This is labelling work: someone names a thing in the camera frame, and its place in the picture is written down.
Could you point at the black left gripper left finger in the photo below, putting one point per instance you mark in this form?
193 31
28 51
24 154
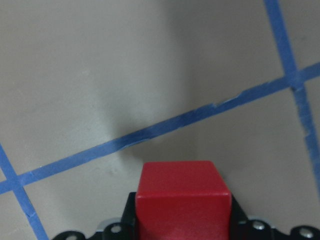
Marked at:
123 228

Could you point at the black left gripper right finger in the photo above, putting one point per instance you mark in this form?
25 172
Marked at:
241 227

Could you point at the red wooden block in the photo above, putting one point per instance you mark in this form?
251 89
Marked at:
182 200

